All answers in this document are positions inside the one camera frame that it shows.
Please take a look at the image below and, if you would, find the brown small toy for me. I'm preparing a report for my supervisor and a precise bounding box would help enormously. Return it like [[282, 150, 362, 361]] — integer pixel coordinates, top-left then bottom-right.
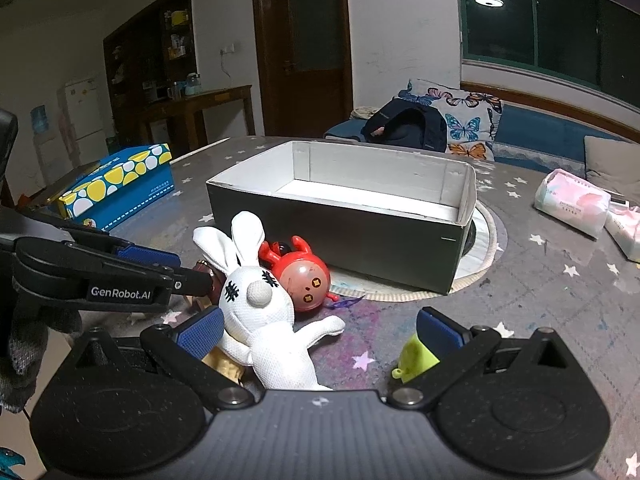
[[185, 259, 226, 311]]

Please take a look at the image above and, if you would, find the white fridge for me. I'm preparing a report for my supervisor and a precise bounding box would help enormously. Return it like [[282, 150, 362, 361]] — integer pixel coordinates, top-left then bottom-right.
[[64, 75, 106, 158]]

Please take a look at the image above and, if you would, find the brown wooden door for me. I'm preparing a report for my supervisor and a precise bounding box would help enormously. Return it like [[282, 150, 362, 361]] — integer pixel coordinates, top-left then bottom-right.
[[250, 0, 353, 138]]

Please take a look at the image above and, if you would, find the butterfly print pillow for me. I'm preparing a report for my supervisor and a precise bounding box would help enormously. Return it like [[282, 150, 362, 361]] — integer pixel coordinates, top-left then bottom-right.
[[397, 79, 503, 162]]

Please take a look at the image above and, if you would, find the green framed window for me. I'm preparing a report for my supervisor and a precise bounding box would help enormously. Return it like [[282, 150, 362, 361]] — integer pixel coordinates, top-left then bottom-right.
[[457, 0, 640, 91]]

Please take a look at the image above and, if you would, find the blue yellow tissue box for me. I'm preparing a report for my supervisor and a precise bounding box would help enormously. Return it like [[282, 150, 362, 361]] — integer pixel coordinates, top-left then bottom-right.
[[57, 143, 176, 233]]

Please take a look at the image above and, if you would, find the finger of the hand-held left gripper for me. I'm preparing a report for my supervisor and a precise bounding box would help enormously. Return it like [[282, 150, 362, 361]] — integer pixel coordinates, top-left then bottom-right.
[[30, 210, 182, 268], [12, 239, 213, 313]]

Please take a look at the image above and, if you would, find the grey cushion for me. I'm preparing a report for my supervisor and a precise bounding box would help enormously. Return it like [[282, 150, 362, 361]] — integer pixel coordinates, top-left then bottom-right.
[[582, 135, 640, 196]]

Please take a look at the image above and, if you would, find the grey star tablecloth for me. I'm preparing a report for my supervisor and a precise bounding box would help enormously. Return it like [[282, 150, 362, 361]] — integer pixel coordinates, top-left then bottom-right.
[[0, 135, 640, 480]]

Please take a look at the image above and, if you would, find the dark wooden shelf cabinet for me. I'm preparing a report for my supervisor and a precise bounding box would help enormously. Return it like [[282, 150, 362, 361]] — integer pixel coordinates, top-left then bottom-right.
[[102, 0, 196, 136]]

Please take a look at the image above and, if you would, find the beige small toy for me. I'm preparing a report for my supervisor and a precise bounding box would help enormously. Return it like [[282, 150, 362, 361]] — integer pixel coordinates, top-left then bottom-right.
[[202, 345, 248, 386]]

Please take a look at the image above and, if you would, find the teal toy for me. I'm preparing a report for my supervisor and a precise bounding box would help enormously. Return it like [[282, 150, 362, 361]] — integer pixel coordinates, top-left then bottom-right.
[[0, 447, 26, 480]]

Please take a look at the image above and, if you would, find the person's left hand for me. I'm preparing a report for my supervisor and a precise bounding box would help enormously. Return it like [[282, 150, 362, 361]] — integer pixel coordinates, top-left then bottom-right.
[[0, 302, 83, 411]]

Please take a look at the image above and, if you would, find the pink white tissue pack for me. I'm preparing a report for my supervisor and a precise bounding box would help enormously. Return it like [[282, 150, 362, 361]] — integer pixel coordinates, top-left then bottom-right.
[[604, 199, 640, 263], [534, 170, 612, 240]]

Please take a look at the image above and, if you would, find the wooden side table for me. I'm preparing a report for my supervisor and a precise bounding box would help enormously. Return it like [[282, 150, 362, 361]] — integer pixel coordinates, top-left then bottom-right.
[[137, 85, 256, 153]]

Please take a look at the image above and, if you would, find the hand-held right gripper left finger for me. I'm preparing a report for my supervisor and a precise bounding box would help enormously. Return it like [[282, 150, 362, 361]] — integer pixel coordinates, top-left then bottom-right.
[[52, 306, 251, 411]]

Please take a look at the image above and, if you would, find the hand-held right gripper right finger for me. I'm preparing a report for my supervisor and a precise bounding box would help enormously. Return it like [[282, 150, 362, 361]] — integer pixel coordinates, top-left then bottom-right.
[[387, 306, 593, 411]]

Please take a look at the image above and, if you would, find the blue sofa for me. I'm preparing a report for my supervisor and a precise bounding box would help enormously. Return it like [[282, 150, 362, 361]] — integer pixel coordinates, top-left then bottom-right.
[[324, 105, 640, 181]]

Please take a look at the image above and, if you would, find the yellow-green small toy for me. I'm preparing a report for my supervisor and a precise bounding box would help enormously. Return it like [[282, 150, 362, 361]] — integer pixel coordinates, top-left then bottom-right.
[[391, 332, 441, 381]]

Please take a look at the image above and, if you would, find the dark blue backpack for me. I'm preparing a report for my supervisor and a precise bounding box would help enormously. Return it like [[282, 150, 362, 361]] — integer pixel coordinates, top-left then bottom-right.
[[361, 99, 447, 153]]

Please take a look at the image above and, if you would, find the white tray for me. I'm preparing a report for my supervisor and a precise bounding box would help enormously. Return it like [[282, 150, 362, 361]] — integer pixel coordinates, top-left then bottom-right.
[[206, 140, 477, 295]]

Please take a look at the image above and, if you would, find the round woven mat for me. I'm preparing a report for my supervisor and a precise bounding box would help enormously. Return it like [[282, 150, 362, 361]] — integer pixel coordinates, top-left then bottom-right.
[[327, 200, 508, 303]]

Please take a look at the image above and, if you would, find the water dispenser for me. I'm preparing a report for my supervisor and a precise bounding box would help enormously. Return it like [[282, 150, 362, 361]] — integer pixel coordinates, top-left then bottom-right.
[[29, 104, 55, 181]]

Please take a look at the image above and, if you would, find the white bunny plush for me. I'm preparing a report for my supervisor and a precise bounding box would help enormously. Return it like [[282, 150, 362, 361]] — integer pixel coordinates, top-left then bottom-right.
[[192, 211, 347, 392]]

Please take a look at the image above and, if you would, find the red round toy figure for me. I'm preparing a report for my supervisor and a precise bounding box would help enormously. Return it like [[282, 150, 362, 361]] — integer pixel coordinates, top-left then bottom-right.
[[257, 235, 346, 313]]

